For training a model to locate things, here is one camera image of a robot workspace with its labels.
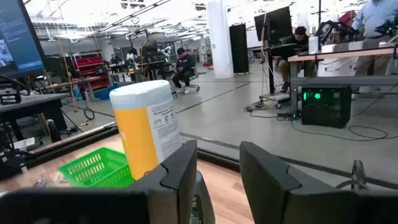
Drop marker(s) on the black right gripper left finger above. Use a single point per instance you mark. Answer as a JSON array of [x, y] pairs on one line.
[[174, 193]]

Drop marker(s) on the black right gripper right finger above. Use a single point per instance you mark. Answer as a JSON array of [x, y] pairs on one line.
[[273, 193]]

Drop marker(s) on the small silver packet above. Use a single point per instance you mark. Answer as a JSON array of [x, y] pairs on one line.
[[59, 178], [39, 183]]

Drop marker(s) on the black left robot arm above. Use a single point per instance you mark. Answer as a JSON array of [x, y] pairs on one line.
[[12, 165]]

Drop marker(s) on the yellow wipes canister white lid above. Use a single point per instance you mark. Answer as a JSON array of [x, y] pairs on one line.
[[136, 130]]

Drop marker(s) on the green plastic basket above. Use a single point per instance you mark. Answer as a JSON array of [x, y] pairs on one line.
[[93, 168]]

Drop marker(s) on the black computer green lights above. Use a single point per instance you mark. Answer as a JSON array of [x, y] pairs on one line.
[[326, 112]]

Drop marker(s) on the person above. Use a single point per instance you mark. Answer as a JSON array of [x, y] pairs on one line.
[[185, 65], [373, 18], [297, 42]]

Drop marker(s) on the black partition panel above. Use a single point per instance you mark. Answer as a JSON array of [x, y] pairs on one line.
[[238, 46]]

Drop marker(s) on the wooden top work table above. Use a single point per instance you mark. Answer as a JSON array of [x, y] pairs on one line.
[[342, 53]]

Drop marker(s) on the red storage rack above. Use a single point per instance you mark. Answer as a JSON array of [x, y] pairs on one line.
[[90, 62]]

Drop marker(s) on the white pillar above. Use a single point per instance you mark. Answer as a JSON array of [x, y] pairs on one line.
[[220, 40]]

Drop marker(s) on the black monitor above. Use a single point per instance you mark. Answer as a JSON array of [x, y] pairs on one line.
[[276, 25]]

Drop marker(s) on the black work table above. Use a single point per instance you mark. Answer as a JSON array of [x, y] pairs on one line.
[[31, 104]]

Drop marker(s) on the monitor with blue screen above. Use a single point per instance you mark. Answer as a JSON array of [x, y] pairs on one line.
[[18, 37]]

